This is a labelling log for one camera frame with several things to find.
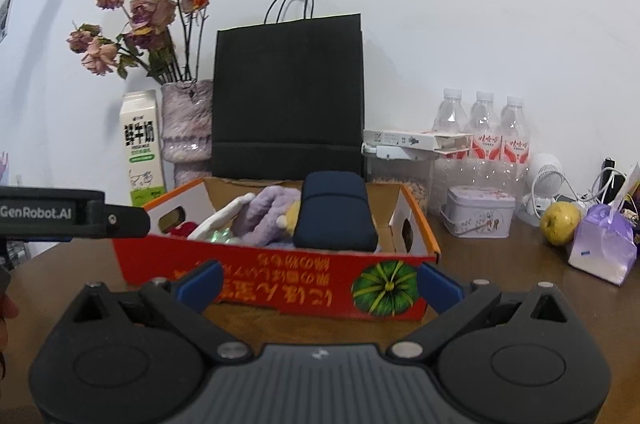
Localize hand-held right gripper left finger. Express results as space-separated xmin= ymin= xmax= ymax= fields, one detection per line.
xmin=59 ymin=260 xmax=253 ymax=361

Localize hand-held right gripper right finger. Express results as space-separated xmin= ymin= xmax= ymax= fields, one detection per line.
xmin=391 ymin=261 xmax=583 ymax=361

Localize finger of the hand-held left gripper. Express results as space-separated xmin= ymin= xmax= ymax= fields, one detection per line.
xmin=102 ymin=203 xmax=152 ymax=239

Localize iridescent pearly bag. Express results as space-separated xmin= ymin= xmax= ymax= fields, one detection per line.
xmin=207 ymin=228 xmax=242 ymax=245

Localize fluffy purple towel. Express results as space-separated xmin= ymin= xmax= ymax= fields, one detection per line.
xmin=231 ymin=185 xmax=303 ymax=249

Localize red cardboard box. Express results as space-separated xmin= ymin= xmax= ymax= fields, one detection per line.
xmin=111 ymin=177 xmax=442 ymax=324

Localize yellow white plush sheep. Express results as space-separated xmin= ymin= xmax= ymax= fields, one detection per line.
xmin=276 ymin=199 xmax=302 ymax=235

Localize navy blue case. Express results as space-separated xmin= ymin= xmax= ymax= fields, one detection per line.
xmin=292 ymin=171 xmax=378 ymax=252

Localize person's left hand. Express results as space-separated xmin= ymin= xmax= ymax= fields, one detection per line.
xmin=0 ymin=291 xmax=20 ymax=350

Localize white green milk carton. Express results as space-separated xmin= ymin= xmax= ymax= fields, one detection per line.
xmin=120 ymin=89 xmax=167 ymax=207

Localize white tin box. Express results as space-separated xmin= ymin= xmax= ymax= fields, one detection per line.
xmin=441 ymin=185 xmax=517 ymax=238

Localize clear cereal container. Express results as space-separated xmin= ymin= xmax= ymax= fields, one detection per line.
xmin=364 ymin=144 xmax=435 ymax=215

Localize mottled purple vase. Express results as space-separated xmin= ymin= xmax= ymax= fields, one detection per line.
xmin=161 ymin=79 xmax=215 ymax=190

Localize yellow-green apple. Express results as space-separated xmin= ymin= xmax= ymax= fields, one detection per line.
xmin=540 ymin=201 xmax=582 ymax=247

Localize small white fan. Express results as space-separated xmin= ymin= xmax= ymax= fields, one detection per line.
xmin=517 ymin=153 xmax=565 ymax=227

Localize white flat carton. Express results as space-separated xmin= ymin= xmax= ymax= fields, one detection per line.
xmin=363 ymin=129 xmax=473 ymax=153

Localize purple gift bag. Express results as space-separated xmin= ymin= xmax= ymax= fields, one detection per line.
xmin=567 ymin=204 xmax=638 ymax=286

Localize clear water bottle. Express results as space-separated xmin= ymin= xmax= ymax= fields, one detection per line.
xmin=432 ymin=88 xmax=470 ymax=135
xmin=500 ymin=96 xmax=531 ymax=165
xmin=469 ymin=91 xmax=501 ymax=160

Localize black paper bag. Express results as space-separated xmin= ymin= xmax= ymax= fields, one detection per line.
xmin=211 ymin=0 xmax=365 ymax=181

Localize white cables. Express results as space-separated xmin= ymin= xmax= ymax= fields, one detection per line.
xmin=565 ymin=169 xmax=628 ymax=207

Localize wall poster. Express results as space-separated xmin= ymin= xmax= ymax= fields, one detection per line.
xmin=0 ymin=0 xmax=17 ymax=41

